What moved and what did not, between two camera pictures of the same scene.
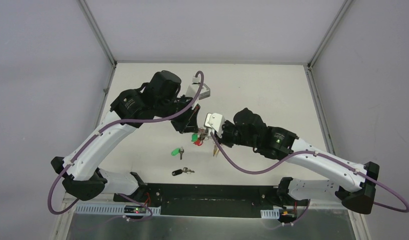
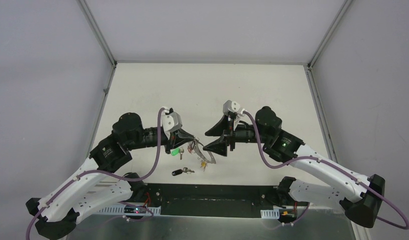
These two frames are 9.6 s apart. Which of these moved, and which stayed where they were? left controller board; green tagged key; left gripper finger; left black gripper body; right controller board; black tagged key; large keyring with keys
Moved: large keyring with keys; left gripper finger; left black gripper body
Stayed: black tagged key; left controller board; green tagged key; right controller board
